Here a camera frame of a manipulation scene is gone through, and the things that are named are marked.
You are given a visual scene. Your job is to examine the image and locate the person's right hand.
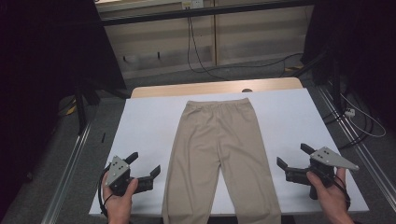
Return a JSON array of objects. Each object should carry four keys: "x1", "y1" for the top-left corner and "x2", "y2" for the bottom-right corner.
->
[{"x1": 306, "y1": 167, "x2": 351, "y2": 218}]

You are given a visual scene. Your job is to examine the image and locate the beige pants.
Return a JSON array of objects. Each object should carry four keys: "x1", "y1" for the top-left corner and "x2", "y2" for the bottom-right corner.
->
[{"x1": 162, "y1": 97, "x2": 283, "y2": 224}]

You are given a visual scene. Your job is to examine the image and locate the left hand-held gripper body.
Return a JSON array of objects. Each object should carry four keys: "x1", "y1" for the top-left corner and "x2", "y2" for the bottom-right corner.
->
[{"x1": 104, "y1": 155, "x2": 154, "y2": 198}]

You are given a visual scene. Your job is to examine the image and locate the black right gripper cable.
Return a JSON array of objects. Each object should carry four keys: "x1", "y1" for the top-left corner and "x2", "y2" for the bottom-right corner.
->
[{"x1": 334, "y1": 175, "x2": 352, "y2": 212}]

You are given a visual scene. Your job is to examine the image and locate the white wall socket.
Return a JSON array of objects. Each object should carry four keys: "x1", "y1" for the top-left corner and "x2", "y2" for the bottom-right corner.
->
[{"x1": 181, "y1": 0, "x2": 205, "y2": 9}]

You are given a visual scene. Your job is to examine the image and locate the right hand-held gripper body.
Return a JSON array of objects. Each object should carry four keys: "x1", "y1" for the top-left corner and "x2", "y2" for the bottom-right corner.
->
[{"x1": 284, "y1": 146, "x2": 360, "y2": 200}]

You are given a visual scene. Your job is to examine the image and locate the white table mat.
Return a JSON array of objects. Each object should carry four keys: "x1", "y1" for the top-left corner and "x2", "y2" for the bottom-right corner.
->
[{"x1": 88, "y1": 88, "x2": 370, "y2": 217}]

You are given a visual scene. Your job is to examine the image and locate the metal floor rail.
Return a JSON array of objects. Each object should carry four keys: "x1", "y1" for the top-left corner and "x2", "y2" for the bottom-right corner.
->
[
  {"x1": 40, "y1": 122, "x2": 93, "y2": 224},
  {"x1": 317, "y1": 85, "x2": 396, "y2": 213}
]

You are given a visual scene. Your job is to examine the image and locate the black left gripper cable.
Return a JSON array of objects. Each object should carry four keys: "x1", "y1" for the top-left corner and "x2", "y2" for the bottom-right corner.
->
[{"x1": 97, "y1": 164, "x2": 114, "y2": 218}]

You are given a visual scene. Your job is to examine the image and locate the white cable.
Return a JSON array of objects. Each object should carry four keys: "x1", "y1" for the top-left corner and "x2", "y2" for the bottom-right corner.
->
[{"x1": 339, "y1": 92, "x2": 388, "y2": 139}]

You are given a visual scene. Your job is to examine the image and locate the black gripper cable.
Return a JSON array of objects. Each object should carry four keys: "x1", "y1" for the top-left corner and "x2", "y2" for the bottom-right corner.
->
[
  {"x1": 97, "y1": 164, "x2": 114, "y2": 218},
  {"x1": 334, "y1": 175, "x2": 352, "y2": 212}
]

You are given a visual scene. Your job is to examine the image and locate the black metal crossbar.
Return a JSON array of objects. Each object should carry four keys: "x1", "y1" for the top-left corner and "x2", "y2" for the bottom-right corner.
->
[{"x1": 100, "y1": 0, "x2": 316, "y2": 27}]

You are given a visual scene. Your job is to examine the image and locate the person's left hand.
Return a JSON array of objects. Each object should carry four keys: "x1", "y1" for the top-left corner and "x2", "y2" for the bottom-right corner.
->
[{"x1": 102, "y1": 178, "x2": 139, "y2": 220}]

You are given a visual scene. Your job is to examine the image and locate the black cable bundle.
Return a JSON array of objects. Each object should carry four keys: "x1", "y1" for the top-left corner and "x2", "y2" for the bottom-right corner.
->
[{"x1": 321, "y1": 106, "x2": 375, "y2": 151}]

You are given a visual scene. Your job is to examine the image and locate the black floor cable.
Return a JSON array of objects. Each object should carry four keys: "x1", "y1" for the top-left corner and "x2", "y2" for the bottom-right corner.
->
[{"x1": 218, "y1": 51, "x2": 304, "y2": 78}]

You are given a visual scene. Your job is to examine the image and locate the black hanging cable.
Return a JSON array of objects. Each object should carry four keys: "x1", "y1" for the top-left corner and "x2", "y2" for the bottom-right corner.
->
[{"x1": 186, "y1": 16, "x2": 230, "y2": 81}]

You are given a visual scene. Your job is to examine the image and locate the black metal stand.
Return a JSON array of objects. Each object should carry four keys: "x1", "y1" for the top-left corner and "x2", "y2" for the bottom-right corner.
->
[
  {"x1": 74, "y1": 82, "x2": 102, "y2": 135},
  {"x1": 292, "y1": 49, "x2": 344, "y2": 115}
]

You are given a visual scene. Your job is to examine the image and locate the black curtain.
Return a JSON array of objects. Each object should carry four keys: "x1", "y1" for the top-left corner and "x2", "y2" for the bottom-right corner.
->
[
  {"x1": 0, "y1": 0, "x2": 127, "y2": 194},
  {"x1": 302, "y1": 0, "x2": 396, "y2": 132}
]

